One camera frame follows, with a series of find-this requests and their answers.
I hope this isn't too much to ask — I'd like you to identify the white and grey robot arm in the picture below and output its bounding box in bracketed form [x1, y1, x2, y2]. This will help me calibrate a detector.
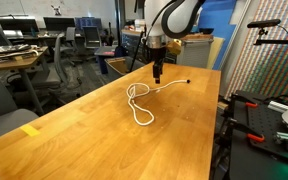
[144, 0, 206, 84]

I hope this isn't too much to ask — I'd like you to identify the grey office chair right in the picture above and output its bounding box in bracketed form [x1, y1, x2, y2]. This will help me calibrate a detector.
[31, 34, 82, 104]

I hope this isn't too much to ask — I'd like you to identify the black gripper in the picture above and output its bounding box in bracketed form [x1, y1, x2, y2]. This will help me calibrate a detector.
[149, 47, 166, 84]

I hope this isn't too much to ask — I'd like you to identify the yellow tape piece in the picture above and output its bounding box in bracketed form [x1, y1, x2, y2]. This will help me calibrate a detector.
[20, 124, 40, 137]

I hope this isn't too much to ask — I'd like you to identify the black perforated mounting board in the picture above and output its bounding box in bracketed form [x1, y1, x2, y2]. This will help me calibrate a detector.
[228, 89, 288, 180]

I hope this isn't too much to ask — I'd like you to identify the wooden office desk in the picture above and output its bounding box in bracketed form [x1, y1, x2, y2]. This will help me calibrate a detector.
[0, 46, 48, 115]

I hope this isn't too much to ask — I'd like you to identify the orange handled clamp near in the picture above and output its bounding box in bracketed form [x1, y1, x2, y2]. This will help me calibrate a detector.
[228, 118, 265, 142]

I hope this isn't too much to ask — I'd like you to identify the black camera on stand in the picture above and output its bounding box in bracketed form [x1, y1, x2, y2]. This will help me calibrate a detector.
[247, 19, 288, 46]

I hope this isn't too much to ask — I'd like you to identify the black camera tripod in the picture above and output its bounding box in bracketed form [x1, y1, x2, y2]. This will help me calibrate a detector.
[132, 0, 147, 67]

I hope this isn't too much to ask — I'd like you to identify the wrist camera on wooden mount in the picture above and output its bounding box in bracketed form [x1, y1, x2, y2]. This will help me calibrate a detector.
[167, 39, 182, 55]

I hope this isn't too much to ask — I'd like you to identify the silver aluminium extrusion rail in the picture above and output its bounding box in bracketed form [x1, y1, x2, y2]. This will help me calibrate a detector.
[267, 99, 288, 145]

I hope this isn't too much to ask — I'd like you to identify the white rope with taped ends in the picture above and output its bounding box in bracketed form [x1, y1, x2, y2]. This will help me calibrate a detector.
[126, 79, 191, 127]

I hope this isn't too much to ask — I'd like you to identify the orange handled clamp far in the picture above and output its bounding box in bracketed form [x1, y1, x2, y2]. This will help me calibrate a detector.
[231, 94, 258, 108]

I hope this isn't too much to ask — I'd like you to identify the grey bin with cardboard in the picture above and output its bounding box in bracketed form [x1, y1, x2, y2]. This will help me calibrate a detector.
[105, 56, 144, 81]

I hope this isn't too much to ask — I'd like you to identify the orange handled clamp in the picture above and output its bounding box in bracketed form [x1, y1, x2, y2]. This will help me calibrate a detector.
[231, 94, 258, 108]
[228, 118, 265, 142]

